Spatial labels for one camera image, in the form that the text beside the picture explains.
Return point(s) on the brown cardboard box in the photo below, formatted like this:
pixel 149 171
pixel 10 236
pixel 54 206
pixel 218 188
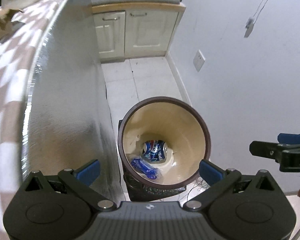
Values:
pixel 7 26

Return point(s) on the blue snack wrapper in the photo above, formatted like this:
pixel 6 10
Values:
pixel 145 168

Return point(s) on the cream floor cabinet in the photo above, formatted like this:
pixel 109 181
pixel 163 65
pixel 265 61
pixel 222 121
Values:
pixel 131 30

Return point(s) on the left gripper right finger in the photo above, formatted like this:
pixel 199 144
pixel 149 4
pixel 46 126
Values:
pixel 237 206

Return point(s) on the white wall charger with cable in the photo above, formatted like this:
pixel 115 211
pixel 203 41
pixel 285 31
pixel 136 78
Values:
pixel 252 20

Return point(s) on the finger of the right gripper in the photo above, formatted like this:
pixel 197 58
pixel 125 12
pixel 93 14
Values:
pixel 285 138
pixel 268 150

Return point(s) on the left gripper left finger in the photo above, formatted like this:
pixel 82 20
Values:
pixel 62 206

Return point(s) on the white wall socket plate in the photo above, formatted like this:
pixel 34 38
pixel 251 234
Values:
pixel 198 60

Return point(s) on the checkered brown white tablecloth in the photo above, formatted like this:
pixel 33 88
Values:
pixel 16 58

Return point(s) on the crushed blue soda can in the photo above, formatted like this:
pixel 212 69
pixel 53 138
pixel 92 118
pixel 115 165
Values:
pixel 154 151

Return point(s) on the brown rimmed beige trash bin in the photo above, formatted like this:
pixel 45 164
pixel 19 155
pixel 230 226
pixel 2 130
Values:
pixel 164 108

